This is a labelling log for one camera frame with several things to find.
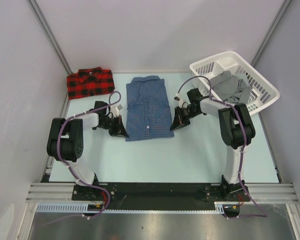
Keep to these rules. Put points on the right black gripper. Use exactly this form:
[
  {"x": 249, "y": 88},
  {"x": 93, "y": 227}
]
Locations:
[{"x": 177, "y": 122}]

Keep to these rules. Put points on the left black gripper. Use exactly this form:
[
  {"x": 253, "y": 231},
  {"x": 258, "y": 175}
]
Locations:
[{"x": 119, "y": 129}]

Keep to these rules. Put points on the blue checked shirt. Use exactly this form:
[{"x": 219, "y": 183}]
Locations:
[{"x": 148, "y": 109}]

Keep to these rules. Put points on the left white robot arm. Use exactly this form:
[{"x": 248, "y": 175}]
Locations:
[{"x": 66, "y": 140}]

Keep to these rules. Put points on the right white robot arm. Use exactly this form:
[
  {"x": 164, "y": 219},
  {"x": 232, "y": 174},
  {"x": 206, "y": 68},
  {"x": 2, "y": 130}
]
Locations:
[{"x": 237, "y": 131}]

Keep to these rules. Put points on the red black plaid shirt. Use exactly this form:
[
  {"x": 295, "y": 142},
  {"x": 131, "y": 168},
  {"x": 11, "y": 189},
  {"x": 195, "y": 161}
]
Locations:
[{"x": 90, "y": 82}]

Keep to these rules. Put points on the grey shirt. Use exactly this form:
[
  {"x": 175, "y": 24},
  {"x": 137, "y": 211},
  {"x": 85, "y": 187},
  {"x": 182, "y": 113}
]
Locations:
[{"x": 232, "y": 88}]

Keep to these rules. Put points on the white plastic basket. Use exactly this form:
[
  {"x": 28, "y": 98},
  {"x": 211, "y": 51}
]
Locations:
[{"x": 263, "y": 93}]

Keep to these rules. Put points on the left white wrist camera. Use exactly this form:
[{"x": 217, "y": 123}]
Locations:
[{"x": 114, "y": 111}]

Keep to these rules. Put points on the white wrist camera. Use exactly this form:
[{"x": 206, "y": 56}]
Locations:
[
  {"x": 114, "y": 111},
  {"x": 181, "y": 102}
]

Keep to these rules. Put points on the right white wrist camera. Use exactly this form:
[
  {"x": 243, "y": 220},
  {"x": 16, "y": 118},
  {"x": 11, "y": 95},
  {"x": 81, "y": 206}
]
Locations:
[{"x": 181, "y": 102}]

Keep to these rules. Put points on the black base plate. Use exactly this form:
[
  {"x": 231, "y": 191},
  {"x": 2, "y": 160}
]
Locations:
[{"x": 141, "y": 196}]

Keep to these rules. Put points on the white slotted cable duct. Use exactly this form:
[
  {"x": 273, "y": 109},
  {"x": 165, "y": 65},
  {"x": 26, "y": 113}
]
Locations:
[{"x": 86, "y": 208}]

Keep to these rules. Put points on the aluminium rail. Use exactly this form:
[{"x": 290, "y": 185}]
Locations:
[{"x": 262, "y": 193}]

